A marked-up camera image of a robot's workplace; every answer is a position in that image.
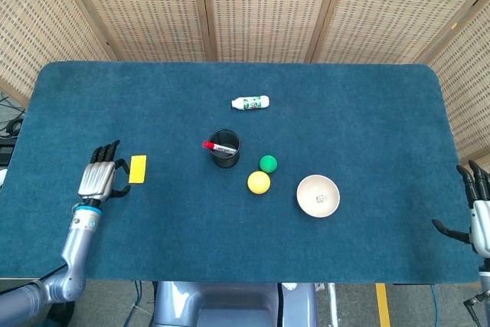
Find black pen cup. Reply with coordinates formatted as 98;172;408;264
208;129;243;169

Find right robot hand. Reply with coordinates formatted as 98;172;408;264
431;159;490;259

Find blue table mat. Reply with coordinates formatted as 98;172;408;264
0;60;482;285

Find yellow ball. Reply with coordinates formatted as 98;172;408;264
247;171;272;195

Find woven folding screen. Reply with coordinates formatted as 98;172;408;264
0;0;490;169

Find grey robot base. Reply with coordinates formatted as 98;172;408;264
152;280;319;327

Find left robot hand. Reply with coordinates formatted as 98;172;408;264
77;139;132;202

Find blue cable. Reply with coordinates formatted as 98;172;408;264
429;283;443;327

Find white plastic bottle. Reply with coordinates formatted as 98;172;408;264
230;95;270;111

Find green ball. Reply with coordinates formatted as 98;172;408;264
259;155;278;173

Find red capped marker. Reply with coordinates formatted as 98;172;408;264
202;140;237;154

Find beige bowl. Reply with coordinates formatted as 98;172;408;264
296;174;341;219

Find black cables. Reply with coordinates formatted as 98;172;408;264
0;91;27;140

